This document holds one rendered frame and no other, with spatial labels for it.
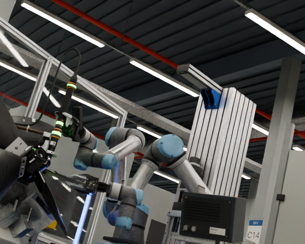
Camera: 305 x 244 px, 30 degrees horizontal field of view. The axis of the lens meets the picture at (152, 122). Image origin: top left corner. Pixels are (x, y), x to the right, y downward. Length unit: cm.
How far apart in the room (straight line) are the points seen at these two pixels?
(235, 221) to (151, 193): 421
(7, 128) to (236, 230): 108
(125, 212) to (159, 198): 407
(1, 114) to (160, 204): 429
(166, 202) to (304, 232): 306
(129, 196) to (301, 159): 175
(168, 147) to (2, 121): 76
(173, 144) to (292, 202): 149
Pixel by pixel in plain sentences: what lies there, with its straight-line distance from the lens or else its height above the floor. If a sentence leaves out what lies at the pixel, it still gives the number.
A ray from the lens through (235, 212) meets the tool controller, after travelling 246.
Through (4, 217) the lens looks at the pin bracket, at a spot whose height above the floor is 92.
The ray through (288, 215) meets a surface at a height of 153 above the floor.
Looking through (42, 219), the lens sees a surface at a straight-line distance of 269.
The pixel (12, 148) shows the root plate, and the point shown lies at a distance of 262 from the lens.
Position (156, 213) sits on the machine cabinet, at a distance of 667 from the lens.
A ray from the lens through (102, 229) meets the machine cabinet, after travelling 573.
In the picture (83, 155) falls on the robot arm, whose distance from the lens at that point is 292.
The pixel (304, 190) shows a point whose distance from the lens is 402.
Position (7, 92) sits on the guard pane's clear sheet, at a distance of 349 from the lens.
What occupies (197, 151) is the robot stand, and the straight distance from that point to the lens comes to 335.
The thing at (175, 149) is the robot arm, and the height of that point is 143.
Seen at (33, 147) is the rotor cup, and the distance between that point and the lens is 259.
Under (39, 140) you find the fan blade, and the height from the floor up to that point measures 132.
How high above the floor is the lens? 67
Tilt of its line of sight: 18 degrees up
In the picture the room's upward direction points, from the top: 15 degrees clockwise
